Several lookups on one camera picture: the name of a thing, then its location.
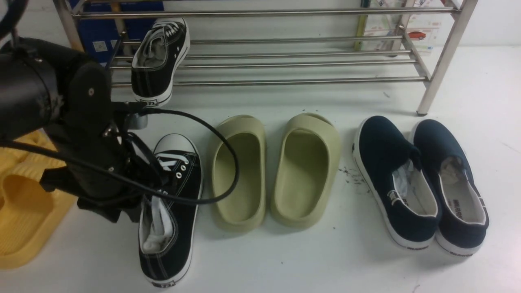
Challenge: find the white printed carton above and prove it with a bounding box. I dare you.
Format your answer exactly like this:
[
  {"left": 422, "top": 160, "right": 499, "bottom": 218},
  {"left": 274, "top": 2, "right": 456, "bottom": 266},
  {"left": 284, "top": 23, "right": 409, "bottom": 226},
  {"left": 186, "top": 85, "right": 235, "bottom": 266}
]
[{"left": 354, "top": 0, "right": 445, "bottom": 56}]

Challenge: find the stainless steel shoe rack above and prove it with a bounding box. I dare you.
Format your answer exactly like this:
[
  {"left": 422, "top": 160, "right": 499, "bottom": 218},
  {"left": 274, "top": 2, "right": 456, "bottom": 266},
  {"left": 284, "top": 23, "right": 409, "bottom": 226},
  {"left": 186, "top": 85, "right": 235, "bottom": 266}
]
[{"left": 53, "top": 0, "right": 478, "bottom": 117}]

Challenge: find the blue box behind rack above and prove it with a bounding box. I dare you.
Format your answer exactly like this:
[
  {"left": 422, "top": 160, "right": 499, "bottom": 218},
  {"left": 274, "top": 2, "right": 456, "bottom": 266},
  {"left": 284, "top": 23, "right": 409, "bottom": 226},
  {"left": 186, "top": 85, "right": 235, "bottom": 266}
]
[{"left": 77, "top": 0, "right": 164, "bottom": 65}]

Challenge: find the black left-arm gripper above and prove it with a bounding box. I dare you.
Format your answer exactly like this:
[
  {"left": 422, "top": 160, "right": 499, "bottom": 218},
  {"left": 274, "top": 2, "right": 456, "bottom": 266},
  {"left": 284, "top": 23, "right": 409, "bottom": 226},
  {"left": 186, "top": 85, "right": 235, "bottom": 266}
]
[{"left": 40, "top": 61, "right": 160, "bottom": 223}]

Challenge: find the black canvas sneaker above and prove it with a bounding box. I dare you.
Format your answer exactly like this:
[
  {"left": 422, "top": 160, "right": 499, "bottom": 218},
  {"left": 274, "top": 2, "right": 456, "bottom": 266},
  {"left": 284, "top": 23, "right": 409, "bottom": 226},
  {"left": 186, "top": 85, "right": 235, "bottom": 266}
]
[
  {"left": 138, "top": 133, "right": 204, "bottom": 288},
  {"left": 131, "top": 18, "right": 190, "bottom": 107}
]

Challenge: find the olive green slipper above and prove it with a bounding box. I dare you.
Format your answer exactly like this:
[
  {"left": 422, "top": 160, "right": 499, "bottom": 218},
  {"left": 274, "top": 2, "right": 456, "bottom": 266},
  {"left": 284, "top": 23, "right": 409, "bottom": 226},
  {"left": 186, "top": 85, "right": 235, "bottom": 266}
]
[
  {"left": 207, "top": 115, "right": 267, "bottom": 234},
  {"left": 271, "top": 113, "right": 342, "bottom": 229}
]

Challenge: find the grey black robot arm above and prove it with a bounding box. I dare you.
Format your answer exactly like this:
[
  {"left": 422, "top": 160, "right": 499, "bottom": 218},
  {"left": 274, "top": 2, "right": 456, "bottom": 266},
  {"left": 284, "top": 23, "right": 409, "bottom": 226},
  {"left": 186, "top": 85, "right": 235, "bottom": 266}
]
[{"left": 0, "top": 38, "right": 160, "bottom": 223}]

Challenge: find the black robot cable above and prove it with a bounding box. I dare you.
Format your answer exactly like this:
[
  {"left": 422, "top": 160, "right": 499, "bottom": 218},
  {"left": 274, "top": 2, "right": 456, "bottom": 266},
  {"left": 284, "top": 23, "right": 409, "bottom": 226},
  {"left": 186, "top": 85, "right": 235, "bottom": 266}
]
[{"left": 0, "top": 0, "right": 240, "bottom": 205}]

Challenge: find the navy slip-on shoe left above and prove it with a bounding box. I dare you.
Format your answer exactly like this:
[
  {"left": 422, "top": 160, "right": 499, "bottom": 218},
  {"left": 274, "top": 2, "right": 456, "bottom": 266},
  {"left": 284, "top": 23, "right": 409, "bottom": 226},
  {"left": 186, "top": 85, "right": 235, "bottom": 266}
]
[{"left": 352, "top": 116, "right": 441, "bottom": 251}]

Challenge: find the olive green slipper left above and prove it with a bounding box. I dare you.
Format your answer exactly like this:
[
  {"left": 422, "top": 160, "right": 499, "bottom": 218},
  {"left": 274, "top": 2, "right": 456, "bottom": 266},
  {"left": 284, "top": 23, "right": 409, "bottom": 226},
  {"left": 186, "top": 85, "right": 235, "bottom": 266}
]
[{"left": 207, "top": 115, "right": 267, "bottom": 234}]

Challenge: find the navy slip-on shoe right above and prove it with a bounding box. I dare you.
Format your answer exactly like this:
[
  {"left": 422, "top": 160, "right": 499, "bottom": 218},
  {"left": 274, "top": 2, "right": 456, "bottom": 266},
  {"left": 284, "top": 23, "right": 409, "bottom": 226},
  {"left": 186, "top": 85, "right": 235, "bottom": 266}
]
[{"left": 410, "top": 119, "right": 490, "bottom": 257}]

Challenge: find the navy slip-on shoe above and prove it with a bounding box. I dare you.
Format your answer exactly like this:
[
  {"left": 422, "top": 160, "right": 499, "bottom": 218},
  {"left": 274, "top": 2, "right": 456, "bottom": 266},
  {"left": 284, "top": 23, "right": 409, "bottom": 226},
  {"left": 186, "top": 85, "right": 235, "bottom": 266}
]
[
  {"left": 410, "top": 119, "right": 490, "bottom": 257},
  {"left": 352, "top": 116, "right": 441, "bottom": 251}
]

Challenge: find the olive green slipper right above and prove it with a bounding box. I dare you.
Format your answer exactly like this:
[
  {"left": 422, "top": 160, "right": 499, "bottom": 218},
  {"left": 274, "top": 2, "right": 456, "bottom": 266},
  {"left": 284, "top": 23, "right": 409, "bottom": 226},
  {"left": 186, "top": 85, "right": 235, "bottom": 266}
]
[{"left": 271, "top": 113, "right": 342, "bottom": 229}]

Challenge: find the yellow slipper front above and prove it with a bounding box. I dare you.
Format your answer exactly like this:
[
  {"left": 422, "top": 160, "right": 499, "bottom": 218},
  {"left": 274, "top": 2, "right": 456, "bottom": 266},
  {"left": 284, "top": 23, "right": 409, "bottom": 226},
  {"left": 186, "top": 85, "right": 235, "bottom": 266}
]
[{"left": 0, "top": 148, "right": 77, "bottom": 269}]

